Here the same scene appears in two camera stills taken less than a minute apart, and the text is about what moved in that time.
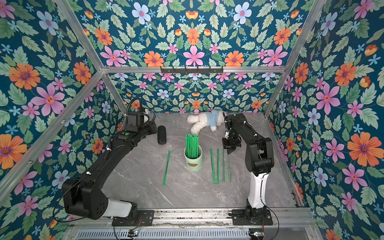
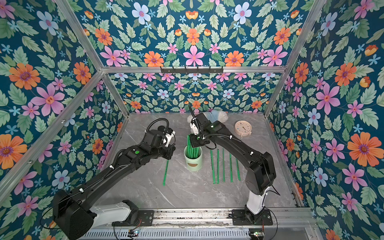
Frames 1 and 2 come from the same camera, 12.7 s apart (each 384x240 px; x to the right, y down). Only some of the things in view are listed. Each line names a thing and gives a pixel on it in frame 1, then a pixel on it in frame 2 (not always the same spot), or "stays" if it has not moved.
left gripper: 153,128 to 171,149
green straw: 165,175 stays
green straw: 213,170 stays
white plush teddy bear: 212,119 stays
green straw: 218,166 stays
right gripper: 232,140 to 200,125
